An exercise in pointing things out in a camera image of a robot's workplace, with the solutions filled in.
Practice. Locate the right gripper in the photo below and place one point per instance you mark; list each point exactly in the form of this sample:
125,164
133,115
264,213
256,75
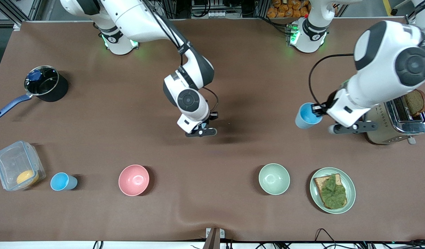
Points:
213,116

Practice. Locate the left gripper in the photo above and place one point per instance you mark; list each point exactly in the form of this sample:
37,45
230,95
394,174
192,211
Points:
329,100

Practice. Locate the blue cup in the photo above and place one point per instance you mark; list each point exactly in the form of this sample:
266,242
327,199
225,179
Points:
304,119
62,182

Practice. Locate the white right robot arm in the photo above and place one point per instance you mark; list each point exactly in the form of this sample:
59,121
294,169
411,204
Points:
136,17

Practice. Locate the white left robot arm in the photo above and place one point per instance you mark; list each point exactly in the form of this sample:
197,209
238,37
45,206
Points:
381,62

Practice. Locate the bread slice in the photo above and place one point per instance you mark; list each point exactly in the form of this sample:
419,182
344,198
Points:
319,183

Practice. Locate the pale green bowl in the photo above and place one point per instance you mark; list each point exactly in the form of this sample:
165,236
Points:
274,179

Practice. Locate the pale green plate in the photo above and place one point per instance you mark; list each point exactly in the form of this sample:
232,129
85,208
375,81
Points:
350,188

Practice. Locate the beige toaster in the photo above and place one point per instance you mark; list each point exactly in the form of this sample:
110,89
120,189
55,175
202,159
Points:
406,121

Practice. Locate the green lettuce leaf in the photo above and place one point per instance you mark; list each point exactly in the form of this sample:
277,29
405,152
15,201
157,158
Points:
334,193

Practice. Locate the brown toast slice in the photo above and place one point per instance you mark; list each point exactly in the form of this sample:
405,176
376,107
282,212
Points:
415,103

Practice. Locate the white power strip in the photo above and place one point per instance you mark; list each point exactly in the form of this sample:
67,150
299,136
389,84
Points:
217,14

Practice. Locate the pink bowl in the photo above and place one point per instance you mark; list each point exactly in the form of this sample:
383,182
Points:
133,180

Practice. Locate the bag of orange buns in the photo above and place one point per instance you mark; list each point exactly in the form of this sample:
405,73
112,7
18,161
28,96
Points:
288,8

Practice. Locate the glass lid with blue knob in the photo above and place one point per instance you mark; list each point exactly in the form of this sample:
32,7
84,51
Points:
48,84

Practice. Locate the orange round food piece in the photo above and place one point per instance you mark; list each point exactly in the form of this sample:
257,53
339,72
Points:
27,177

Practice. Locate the clear plastic container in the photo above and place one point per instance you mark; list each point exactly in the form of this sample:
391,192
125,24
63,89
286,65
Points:
12,162

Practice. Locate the metal table edge bracket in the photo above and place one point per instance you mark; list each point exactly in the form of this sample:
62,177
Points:
214,237

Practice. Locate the metal corner bracket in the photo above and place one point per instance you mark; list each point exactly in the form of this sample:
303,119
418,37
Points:
409,20

